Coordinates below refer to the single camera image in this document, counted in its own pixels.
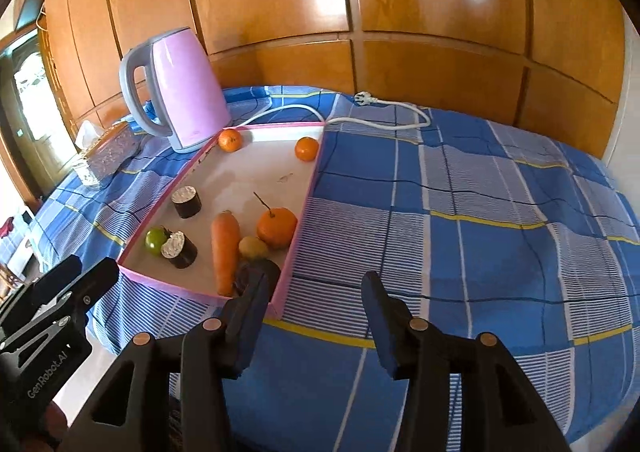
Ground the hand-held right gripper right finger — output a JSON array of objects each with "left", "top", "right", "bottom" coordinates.
[{"left": 361, "top": 271, "right": 572, "bottom": 452}]

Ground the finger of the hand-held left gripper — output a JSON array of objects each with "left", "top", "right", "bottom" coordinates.
[
  {"left": 30, "top": 254, "right": 83, "bottom": 305},
  {"left": 47, "top": 257, "right": 121, "bottom": 329}
]

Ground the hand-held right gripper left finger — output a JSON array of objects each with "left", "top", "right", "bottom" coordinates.
[{"left": 65, "top": 272, "right": 273, "bottom": 452}]

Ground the green round fruit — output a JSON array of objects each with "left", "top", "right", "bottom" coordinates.
[{"left": 145, "top": 227, "right": 171, "bottom": 255}]

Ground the small yellow-brown fruit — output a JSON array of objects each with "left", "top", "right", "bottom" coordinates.
[{"left": 238, "top": 236, "right": 269, "bottom": 260}]

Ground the orange carrot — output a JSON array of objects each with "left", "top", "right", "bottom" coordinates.
[{"left": 210, "top": 211, "right": 242, "bottom": 297}]

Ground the dark purple sugarcane piece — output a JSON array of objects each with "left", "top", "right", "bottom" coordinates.
[
  {"left": 161, "top": 231, "right": 198, "bottom": 269},
  {"left": 171, "top": 186, "right": 202, "bottom": 219}
]

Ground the large orange with stem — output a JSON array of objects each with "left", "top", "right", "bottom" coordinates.
[{"left": 252, "top": 192, "right": 299, "bottom": 249}]

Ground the pink-rimmed white tray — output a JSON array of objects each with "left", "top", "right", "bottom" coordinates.
[{"left": 117, "top": 121, "right": 327, "bottom": 320}]

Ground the patterned tissue box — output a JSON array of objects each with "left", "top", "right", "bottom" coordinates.
[{"left": 75, "top": 121, "right": 142, "bottom": 187}]

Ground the blue plaid tablecloth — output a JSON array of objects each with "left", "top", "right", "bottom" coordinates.
[{"left": 37, "top": 84, "right": 640, "bottom": 452}]

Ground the small orange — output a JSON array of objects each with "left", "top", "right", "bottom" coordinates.
[
  {"left": 218, "top": 129, "right": 244, "bottom": 153},
  {"left": 294, "top": 137, "right": 320, "bottom": 163}
]

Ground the pink electric kettle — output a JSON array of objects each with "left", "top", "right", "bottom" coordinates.
[{"left": 119, "top": 26, "right": 232, "bottom": 154}]

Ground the wooden wardrobe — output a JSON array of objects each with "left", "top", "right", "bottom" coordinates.
[{"left": 15, "top": 0, "right": 628, "bottom": 160}]

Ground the white power cable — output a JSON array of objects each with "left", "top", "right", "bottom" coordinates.
[{"left": 240, "top": 92, "right": 431, "bottom": 130}]

